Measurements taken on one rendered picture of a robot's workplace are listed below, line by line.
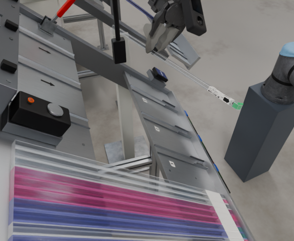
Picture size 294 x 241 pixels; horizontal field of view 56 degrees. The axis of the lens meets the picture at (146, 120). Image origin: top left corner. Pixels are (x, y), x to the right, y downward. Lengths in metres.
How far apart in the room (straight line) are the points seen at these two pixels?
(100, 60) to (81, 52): 0.06
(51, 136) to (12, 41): 0.15
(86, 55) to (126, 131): 0.72
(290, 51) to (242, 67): 1.26
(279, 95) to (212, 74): 1.07
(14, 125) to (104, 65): 0.46
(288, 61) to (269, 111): 0.22
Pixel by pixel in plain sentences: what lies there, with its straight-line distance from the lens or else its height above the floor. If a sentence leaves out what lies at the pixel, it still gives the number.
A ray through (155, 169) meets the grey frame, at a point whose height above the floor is 0.22.
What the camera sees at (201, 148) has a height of 0.73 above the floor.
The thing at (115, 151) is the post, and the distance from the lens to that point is 1.68.
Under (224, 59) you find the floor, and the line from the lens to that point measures 2.46.
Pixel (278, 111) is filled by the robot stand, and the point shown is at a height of 0.55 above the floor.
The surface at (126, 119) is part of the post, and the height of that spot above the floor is 0.35.
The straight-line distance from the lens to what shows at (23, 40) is 0.62.
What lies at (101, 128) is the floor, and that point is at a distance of 1.82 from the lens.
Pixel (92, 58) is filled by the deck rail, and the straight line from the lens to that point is 0.79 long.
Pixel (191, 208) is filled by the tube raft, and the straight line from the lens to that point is 0.57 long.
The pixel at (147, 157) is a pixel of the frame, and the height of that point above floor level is 0.32.
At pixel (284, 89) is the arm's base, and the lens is 1.25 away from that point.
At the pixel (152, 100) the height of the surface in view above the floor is 0.80.
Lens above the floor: 1.35
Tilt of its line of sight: 47 degrees down
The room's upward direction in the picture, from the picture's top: straight up
